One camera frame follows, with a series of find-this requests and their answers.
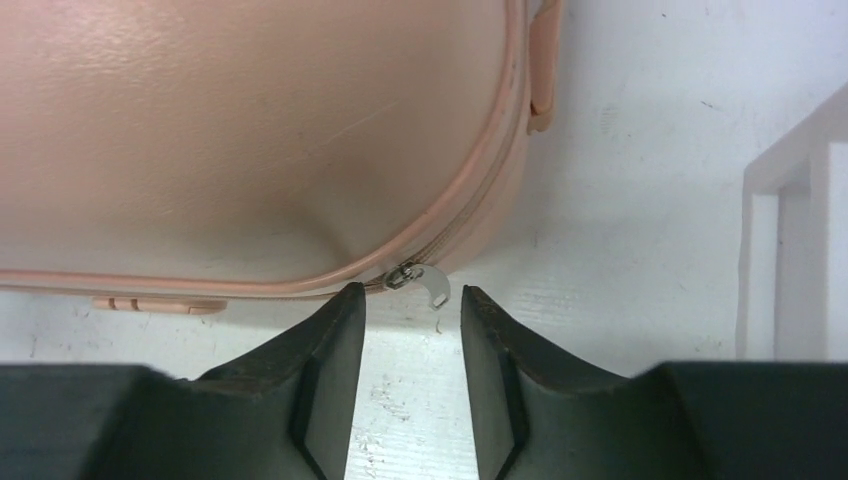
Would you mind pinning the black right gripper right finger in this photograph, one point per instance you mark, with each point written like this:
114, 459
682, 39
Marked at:
540, 412

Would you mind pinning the pink hard-shell suitcase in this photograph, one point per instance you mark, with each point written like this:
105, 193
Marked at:
172, 156

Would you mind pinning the white plastic drawer organizer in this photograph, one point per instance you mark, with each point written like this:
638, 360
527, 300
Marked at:
792, 296

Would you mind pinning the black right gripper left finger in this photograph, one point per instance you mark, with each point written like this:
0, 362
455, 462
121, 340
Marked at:
283, 410

